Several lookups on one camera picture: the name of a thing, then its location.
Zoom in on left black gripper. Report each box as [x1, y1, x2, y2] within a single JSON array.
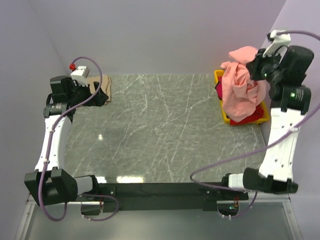
[[68, 79, 108, 107]]

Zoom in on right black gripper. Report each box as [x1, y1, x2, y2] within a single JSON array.
[[247, 47, 285, 85]]

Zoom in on pink t shirt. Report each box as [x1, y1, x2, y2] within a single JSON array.
[[220, 46, 267, 122]]

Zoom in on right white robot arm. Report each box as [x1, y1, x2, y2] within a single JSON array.
[[219, 45, 314, 200]]

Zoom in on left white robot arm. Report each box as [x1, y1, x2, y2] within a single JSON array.
[[24, 76, 109, 207]]

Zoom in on brown cardboard sheet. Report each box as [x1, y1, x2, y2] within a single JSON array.
[[87, 75, 112, 105]]

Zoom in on red t shirt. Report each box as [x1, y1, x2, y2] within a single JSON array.
[[215, 76, 265, 126]]

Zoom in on yellow plastic bin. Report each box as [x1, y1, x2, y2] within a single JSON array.
[[213, 69, 271, 125]]

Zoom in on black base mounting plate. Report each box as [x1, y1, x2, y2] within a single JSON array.
[[77, 182, 249, 213]]

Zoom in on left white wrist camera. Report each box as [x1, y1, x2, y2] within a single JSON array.
[[70, 66, 90, 86]]

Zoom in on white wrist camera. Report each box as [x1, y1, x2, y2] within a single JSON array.
[[70, 66, 90, 86], [262, 30, 291, 58]]

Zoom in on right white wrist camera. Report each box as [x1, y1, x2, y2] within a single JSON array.
[[262, 30, 291, 58]]

